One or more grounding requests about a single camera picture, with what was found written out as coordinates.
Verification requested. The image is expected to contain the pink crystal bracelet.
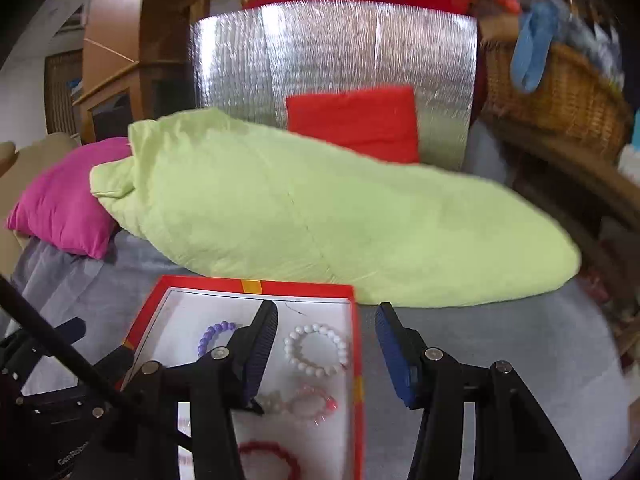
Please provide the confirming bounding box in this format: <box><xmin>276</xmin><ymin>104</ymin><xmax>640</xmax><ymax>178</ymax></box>
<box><xmin>255</xmin><ymin>385</ymin><xmax>339</xmax><ymax>427</ymax></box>

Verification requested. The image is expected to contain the white bead bracelet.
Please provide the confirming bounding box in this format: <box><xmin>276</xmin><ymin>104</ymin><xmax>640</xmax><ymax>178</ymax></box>
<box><xmin>284</xmin><ymin>323</ymin><xmax>350</xmax><ymax>378</ymax></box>

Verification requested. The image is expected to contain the dark wooden furniture frame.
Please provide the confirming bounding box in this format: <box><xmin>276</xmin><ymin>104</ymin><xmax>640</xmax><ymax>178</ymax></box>
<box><xmin>480</xmin><ymin>110</ymin><xmax>640</xmax><ymax>321</ymax></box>

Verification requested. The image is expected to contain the wicker basket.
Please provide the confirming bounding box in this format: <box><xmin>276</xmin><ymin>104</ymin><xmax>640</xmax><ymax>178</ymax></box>
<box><xmin>482</xmin><ymin>40</ymin><xmax>633</xmax><ymax>161</ymax></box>

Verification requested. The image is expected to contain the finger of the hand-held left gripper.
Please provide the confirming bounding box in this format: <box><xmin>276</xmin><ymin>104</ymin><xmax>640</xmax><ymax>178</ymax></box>
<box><xmin>95</xmin><ymin>346</ymin><xmax>136</xmax><ymax>388</ymax></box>
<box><xmin>50</xmin><ymin>319</ymin><xmax>87</xmax><ymax>345</ymax></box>

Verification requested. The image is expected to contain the red shallow box lid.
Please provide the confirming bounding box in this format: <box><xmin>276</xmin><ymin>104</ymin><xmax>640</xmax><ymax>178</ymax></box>
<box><xmin>117</xmin><ymin>275</ymin><xmax>368</xmax><ymax>480</ymax></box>

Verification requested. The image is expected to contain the red pillow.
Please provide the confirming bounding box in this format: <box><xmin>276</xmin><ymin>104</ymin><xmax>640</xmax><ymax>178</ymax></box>
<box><xmin>286</xmin><ymin>86</ymin><xmax>421</xmax><ymax>163</ymax></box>

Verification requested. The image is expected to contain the wooden lattice panel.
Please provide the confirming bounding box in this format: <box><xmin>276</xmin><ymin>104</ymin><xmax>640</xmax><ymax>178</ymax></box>
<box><xmin>45</xmin><ymin>50</ymin><xmax>83</xmax><ymax>136</ymax></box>

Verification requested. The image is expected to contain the silver foil mat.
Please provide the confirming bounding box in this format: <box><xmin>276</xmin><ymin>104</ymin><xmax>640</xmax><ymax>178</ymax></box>
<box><xmin>189</xmin><ymin>2</ymin><xmax>478</xmax><ymax>173</ymax></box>

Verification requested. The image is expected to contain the blue cloth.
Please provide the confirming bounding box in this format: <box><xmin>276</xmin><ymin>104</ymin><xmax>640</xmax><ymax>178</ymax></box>
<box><xmin>511</xmin><ymin>0</ymin><xmax>558</xmax><ymax>93</ymax></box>

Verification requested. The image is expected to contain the light green quilt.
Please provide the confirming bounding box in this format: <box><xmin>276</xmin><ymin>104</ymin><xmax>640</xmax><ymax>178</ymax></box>
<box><xmin>90</xmin><ymin>107</ymin><xmax>582</xmax><ymax>307</ymax></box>

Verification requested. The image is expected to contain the red bead bracelet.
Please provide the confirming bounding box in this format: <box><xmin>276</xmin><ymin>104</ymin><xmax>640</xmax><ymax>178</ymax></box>
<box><xmin>239</xmin><ymin>440</ymin><xmax>302</xmax><ymax>480</ymax></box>

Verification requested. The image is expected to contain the magenta pillow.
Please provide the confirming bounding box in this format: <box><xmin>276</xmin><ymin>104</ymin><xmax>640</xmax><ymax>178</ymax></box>
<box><xmin>6</xmin><ymin>137</ymin><xmax>133</xmax><ymax>260</ymax></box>

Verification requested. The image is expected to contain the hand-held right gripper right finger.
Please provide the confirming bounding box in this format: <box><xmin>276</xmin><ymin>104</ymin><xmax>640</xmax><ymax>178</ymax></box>
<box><xmin>375</xmin><ymin>302</ymin><xmax>583</xmax><ymax>480</ymax></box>

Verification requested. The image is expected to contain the black cable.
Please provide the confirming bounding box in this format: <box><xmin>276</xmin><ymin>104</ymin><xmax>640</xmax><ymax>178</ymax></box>
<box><xmin>0</xmin><ymin>275</ymin><xmax>196</xmax><ymax>453</ymax></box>

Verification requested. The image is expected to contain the wooden cabinet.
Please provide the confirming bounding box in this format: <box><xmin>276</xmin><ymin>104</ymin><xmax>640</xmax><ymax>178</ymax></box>
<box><xmin>72</xmin><ymin>0</ymin><xmax>196</xmax><ymax>143</ymax></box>

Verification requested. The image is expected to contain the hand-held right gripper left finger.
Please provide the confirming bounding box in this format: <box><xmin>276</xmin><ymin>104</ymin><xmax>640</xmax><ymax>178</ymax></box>
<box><xmin>75</xmin><ymin>300</ymin><xmax>279</xmax><ymax>480</ymax></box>

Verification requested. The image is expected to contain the purple bead bracelet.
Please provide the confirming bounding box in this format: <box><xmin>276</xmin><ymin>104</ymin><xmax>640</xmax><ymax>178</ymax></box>
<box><xmin>197</xmin><ymin>322</ymin><xmax>239</xmax><ymax>359</ymax></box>

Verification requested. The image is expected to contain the beige leather sofa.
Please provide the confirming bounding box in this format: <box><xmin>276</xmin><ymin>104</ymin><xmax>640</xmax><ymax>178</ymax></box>
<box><xmin>0</xmin><ymin>132</ymin><xmax>81</xmax><ymax>271</ymax></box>

